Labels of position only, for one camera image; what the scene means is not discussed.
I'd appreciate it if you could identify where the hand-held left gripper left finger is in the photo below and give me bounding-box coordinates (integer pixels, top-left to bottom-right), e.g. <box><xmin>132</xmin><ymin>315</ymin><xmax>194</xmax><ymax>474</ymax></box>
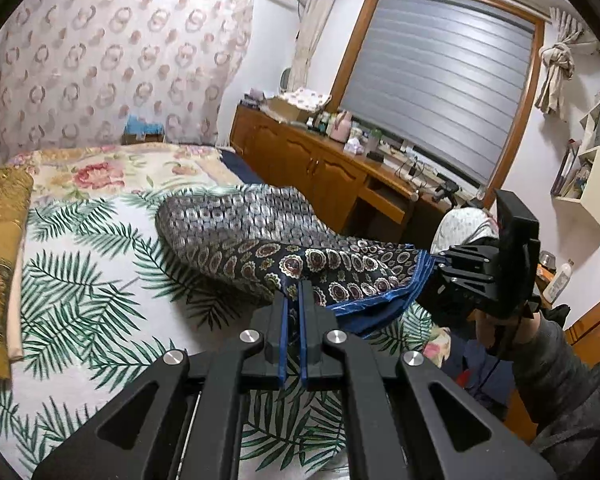
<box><xmin>30</xmin><ymin>292</ymin><xmax>288</xmax><ymax>480</ymax></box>

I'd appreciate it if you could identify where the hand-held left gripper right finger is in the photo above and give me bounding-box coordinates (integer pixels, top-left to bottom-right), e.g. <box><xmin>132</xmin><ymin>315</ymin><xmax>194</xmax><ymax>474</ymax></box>
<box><xmin>300</xmin><ymin>280</ymin><xmax>558</xmax><ymax>480</ymax></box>

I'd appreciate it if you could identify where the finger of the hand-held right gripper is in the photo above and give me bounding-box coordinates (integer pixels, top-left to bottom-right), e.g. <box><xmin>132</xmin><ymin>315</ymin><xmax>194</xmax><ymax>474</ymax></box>
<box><xmin>415</xmin><ymin>272</ymin><xmax>502</xmax><ymax>313</ymax></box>
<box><xmin>434</xmin><ymin>244</ymin><xmax>502</xmax><ymax>275</ymax></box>

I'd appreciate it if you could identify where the dark medallion print garment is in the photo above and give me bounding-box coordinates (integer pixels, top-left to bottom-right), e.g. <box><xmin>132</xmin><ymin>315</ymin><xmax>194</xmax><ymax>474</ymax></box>
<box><xmin>155</xmin><ymin>182</ymin><xmax>436</xmax><ymax>338</ymax></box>

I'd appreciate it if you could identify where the person's right forearm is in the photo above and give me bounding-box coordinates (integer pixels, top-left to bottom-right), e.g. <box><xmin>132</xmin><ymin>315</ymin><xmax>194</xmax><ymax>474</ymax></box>
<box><xmin>510</xmin><ymin>317</ymin><xmax>600</xmax><ymax>480</ymax></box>

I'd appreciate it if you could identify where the dark blue clothes pile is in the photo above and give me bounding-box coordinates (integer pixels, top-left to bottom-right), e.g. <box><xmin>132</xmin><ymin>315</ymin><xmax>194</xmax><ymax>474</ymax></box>
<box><xmin>440</xmin><ymin>330</ymin><xmax>521</xmax><ymax>421</ymax></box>

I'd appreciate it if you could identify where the person's right hand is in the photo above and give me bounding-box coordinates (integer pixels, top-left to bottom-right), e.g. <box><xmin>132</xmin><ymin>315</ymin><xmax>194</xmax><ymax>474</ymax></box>
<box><xmin>474</xmin><ymin>307</ymin><xmax>537</xmax><ymax>357</ymax></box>

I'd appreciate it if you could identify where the white floral cloth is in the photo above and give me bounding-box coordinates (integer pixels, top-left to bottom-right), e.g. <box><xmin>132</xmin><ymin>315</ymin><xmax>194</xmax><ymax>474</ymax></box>
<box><xmin>430</xmin><ymin>207</ymin><xmax>501</xmax><ymax>256</ymax></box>

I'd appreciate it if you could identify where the white plastic bottle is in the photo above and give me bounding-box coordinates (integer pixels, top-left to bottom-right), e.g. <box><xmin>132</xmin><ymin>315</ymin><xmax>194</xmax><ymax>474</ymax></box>
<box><xmin>542</xmin><ymin>260</ymin><xmax>573</xmax><ymax>306</ymax></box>

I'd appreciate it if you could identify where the small black device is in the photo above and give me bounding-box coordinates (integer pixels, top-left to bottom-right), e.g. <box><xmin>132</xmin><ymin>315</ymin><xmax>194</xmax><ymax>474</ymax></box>
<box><xmin>432</xmin><ymin>180</ymin><xmax>461</xmax><ymax>206</ymax></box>

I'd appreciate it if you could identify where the wooden bedside cabinet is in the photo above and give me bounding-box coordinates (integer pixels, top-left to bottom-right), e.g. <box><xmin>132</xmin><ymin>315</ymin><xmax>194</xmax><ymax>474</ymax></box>
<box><xmin>565</xmin><ymin>290</ymin><xmax>600</xmax><ymax>361</ymax></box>

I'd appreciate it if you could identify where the navy bed sheet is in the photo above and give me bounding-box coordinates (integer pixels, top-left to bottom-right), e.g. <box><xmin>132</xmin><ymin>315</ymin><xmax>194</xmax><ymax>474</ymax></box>
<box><xmin>217</xmin><ymin>147</ymin><xmax>266</xmax><ymax>186</ymax></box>

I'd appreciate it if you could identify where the long wooden cabinet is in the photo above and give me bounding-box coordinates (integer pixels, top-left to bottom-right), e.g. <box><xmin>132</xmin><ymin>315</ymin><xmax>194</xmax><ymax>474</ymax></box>
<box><xmin>229</xmin><ymin>104</ymin><xmax>481</xmax><ymax>246</ymax></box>

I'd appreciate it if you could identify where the pink kettle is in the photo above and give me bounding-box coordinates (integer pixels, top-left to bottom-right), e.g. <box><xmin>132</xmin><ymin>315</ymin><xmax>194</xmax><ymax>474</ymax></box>
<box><xmin>330</xmin><ymin>110</ymin><xmax>353</xmax><ymax>142</ymax></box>

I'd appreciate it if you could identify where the tied beige curtain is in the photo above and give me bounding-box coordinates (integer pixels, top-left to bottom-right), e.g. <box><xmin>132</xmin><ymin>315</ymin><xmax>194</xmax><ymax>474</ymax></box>
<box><xmin>535</xmin><ymin>7</ymin><xmax>586</xmax><ymax>116</ymax></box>

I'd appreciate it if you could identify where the grey window blind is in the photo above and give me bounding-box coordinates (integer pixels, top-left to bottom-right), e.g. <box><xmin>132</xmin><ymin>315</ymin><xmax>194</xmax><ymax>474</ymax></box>
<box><xmin>339</xmin><ymin>0</ymin><xmax>536</xmax><ymax>186</ymax></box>

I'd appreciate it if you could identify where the palm leaf print sheet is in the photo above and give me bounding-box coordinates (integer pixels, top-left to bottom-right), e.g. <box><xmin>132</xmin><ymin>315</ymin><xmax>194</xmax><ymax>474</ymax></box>
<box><xmin>0</xmin><ymin>185</ymin><xmax>436</xmax><ymax>471</ymax></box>

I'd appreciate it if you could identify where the floral blanket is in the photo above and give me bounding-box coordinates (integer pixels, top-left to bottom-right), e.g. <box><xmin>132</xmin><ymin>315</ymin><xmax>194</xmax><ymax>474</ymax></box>
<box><xmin>5</xmin><ymin>142</ymin><xmax>241</xmax><ymax>201</ymax></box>

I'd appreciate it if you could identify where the cardboard box with floral cloth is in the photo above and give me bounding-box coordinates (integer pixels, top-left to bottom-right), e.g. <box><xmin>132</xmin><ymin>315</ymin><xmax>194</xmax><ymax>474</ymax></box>
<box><xmin>265</xmin><ymin>87</ymin><xmax>333</xmax><ymax>123</ymax></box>

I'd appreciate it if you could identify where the small cardboard box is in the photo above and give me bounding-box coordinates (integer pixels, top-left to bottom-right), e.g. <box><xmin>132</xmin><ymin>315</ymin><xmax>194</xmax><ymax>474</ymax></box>
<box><xmin>122</xmin><ymin>132</ymin><xmax>165</xmax><ymax>146</ymax></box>

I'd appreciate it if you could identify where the blue cloth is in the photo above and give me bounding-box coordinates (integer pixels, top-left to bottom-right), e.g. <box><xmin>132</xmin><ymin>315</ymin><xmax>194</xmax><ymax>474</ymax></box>
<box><xmin>125</xmin><ymin>115</ymin><xmax>166</xmax><ymax>136</ymax></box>

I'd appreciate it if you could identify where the white hanging curtain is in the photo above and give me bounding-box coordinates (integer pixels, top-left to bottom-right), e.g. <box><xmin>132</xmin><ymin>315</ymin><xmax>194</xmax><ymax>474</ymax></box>
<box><xmin>287</xmin><ymin>0</ymin><xmax>336</xmax><ymax>96</ymax></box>

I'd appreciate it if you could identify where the gold embroidered cushion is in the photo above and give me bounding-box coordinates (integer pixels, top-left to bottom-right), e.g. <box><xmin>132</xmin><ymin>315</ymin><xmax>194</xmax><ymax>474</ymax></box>
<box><xmin>0</xmin><ymin>165</ymin><xmax>35</xmax><ymax>381</ymax></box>

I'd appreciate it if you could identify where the ring patterned curtain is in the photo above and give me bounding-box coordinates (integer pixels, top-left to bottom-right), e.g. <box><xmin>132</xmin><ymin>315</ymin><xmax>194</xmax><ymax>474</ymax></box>
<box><xmin>0</xmin><ymin>0</ymin><xmax>256</xmax><ymax>161</ymax></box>

